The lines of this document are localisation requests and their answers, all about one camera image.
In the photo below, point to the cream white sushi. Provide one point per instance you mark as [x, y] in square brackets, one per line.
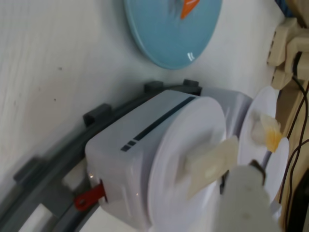
[207, 169]

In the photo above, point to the yellow egg sushi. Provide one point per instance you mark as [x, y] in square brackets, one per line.
[271, 135]

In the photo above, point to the beige power strip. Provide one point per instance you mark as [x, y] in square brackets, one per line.
[280, 48]

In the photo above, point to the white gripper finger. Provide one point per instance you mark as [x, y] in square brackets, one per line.
[243, 205]

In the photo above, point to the salmon sushi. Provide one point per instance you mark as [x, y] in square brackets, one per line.
[189, 8]

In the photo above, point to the red plastic coupler hook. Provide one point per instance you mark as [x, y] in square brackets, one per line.
[84, 200]

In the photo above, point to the blue dish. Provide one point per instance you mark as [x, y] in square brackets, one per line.
[164, 36]

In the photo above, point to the white round train dish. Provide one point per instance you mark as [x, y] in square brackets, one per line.
[173, 135]
[280, 169]

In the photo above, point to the grey circular toy track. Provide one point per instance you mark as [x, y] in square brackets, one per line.
[96, 113]

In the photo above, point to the white toy train wagon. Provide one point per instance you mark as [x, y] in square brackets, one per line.
[116, 169]
[231, 101]

